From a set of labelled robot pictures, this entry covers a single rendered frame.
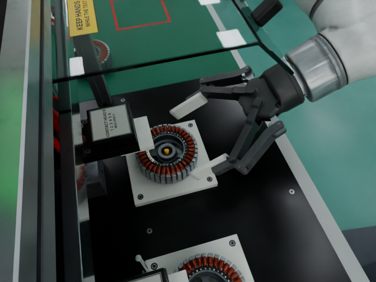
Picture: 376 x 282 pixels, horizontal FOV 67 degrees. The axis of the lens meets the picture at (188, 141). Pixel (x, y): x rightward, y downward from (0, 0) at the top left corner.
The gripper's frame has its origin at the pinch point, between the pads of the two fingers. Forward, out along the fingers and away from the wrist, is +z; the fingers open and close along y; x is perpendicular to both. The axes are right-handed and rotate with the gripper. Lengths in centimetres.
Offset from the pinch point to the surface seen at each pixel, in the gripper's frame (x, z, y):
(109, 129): 14.4, 5.4, -1.5
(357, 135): -123, -48, 32
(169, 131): 0.7, 2.7, 3.4
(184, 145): -0.4, 1.1, -0.2
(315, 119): -115, -34, 48
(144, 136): 8.7, 3.5, -1.1
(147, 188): 0.9, 9.7, -5.2
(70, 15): 27.1, -1.5, 3.6
